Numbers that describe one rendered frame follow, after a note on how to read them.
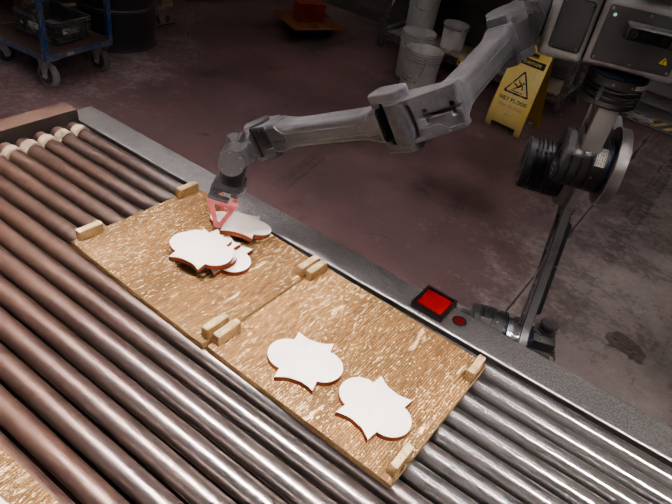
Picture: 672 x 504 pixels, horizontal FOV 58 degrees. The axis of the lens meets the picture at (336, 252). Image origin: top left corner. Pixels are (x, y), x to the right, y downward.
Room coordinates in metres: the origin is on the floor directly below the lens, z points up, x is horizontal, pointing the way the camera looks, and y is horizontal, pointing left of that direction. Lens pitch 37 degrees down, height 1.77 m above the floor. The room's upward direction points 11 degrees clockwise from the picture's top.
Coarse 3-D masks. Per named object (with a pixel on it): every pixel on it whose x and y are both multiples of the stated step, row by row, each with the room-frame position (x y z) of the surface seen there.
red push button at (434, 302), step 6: (426, 294) 1.03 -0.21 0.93; (432, 294) 1.03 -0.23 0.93; (438, 294) 1.04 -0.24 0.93; (420, 300) 1.00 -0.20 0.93; (426, 300) 1.01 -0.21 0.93; (432, 300) 1.01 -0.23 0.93; (438, 300) 1.02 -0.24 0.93; (444, 300) 1.02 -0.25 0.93; (426, 306) 0.99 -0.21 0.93; (432, 306) 0.99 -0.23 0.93; (438, 306) 1.00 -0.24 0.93; (444, 306) 1.00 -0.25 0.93; (438, 312) 0.98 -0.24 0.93
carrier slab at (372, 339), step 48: (336, 288) 0.98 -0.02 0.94; (240, 336) 0.79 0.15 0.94; (288, 336) 0.82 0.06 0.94; (336, 336) 0.84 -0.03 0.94; (384, 336) 0.86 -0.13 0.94; (432, 336) 0.89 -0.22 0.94; (288, 384) 0.70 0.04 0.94; (336, 384) 0.72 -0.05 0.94; (432, 384) 0.76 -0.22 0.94; (336, 432) 0.62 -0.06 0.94; (432, 432) 0.66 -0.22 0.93; (384, 480) 0.55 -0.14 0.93
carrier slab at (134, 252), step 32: (128, 224) 1.06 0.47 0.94; (160, 224) 1.09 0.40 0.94; (192, 224) 1.11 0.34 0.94; (96, 256) 0.94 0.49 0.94; (128, 256) 0.96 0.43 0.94; (160, 256) 0.98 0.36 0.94; (256, 256) 1.04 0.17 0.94; (288, 256) 1.06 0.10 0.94; (128, 288) 0.87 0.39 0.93; (160, 288) 0.88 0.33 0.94; (192, 288) 0.90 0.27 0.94; (224, 288) 0.91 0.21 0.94; (256, 288) 0.93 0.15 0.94; (288, 288) 0.96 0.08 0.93; (192, 320) 0.81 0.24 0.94
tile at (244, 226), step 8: (232, 216) 1.14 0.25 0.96; (240, 216) 1.15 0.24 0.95; (248, 216) 1.16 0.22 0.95; (256, 216) 1.18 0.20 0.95; (224, 224) 1.09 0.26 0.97; (232, 224) 1.10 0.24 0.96; (240, 224) 1.11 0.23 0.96; (248, 224) 1.12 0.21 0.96; (256, 224) 1.13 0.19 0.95; (264, 224) 1.15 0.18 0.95; (224, 232) 1.06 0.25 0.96; (232, 232) 1.07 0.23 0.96; (240, 232) 1.07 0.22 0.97; (248, 232) 1.08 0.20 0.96; (256, 232) 1.10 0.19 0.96; (264, 232) 1.11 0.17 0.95; (248, 240) 1.06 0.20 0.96
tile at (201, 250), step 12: (204, 228) 1.06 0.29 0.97; (180, 240) 1.00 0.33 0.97; (192, 240) 1.01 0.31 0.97; (204, 240) 1.01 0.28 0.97; (216, 240) 1.02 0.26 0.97; (228, 240) 1.03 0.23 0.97; (180, 252) 0.96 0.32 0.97; (192, 252) 0.97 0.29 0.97; (204, 252) 0.97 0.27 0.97; (216, 252) 0.98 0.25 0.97; (228, 252) 0.99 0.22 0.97; (192, 264) 0.93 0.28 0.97; (204, 264) 0.94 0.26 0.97; (216, 264) 0.94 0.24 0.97; (228, 264) 0.96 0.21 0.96
